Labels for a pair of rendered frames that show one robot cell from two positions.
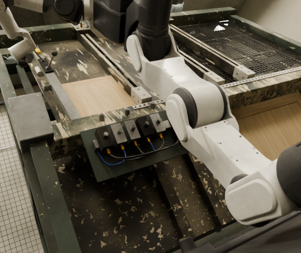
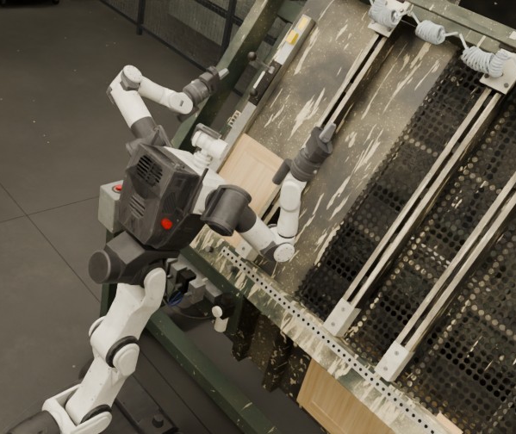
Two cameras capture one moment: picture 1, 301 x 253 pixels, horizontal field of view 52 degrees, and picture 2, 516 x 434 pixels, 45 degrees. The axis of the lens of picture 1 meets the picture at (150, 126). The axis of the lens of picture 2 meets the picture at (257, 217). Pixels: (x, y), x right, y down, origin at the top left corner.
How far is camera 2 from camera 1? 2.89 m
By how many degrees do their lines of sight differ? 80
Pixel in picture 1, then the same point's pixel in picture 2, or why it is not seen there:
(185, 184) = (272, 331)
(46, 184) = not seen: hidden behind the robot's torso
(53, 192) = not seen: hidden behind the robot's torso
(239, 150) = (90, 387)
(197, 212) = (265, 355)
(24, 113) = (103, 206)
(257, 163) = (83, 400)
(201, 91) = (96, 344)
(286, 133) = not seen: outside the picture
